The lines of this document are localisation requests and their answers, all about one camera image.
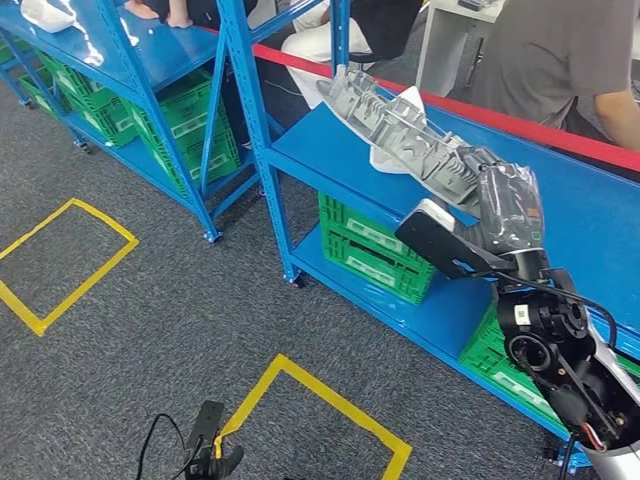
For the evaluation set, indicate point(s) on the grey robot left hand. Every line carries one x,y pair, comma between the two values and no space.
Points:
230,460

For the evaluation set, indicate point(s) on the silver wheel hubcap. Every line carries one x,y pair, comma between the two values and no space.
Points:
400,132

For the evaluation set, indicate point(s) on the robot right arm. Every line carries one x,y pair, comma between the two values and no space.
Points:
550,331

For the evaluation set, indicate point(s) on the white plastic shell part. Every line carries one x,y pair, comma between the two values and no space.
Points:
385,162
47,16

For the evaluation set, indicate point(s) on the blue metal shelf rack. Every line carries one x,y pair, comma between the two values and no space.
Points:
575,218
164,46

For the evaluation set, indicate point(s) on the red barrier belt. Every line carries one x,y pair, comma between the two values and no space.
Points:
500,122

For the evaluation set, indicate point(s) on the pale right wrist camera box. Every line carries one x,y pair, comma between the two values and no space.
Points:
435,210

